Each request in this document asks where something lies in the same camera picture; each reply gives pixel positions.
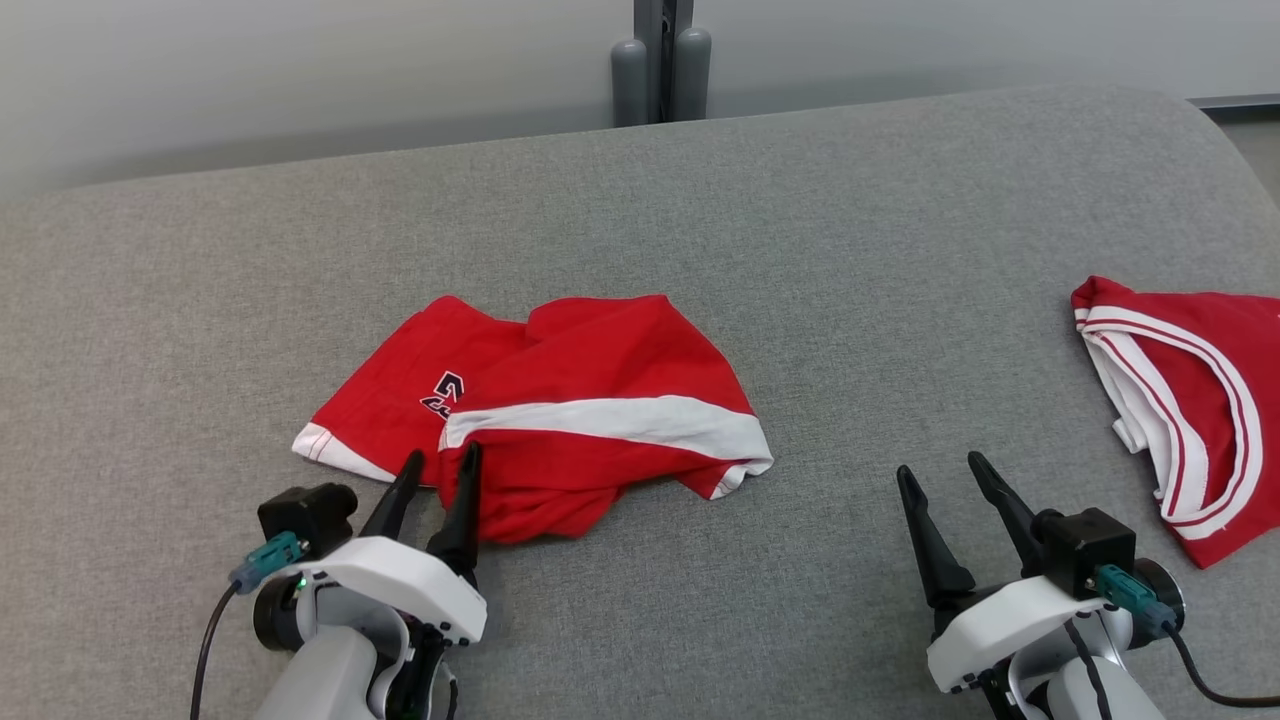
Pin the red shorts with white band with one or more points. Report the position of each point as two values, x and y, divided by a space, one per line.
600 360

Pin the teal camera connector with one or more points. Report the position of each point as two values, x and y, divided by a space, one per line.
1125 590
270 555

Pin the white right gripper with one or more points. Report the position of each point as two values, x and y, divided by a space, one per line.
1010 625

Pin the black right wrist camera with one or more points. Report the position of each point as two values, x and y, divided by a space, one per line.
1085 545

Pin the teal left camera connector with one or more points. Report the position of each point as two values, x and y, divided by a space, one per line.
270 555

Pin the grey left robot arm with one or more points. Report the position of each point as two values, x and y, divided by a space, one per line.
330 680

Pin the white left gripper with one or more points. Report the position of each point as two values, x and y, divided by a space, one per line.
400 575

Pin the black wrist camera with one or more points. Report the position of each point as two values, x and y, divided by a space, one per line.
300 515
1085 545

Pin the dark grey skirting strip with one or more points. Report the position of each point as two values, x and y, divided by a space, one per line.
1240 101

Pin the teal right camera connector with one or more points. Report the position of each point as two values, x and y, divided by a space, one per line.
1125 590

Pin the grey cylinder bumper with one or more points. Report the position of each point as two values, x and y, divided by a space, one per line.
692 80
629 90

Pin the red white striped jersey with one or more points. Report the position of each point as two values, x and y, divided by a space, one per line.
1240 340

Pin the grey metal partition post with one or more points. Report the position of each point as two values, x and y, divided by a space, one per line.
650 50

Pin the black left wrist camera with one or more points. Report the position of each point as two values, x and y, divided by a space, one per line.
300 515

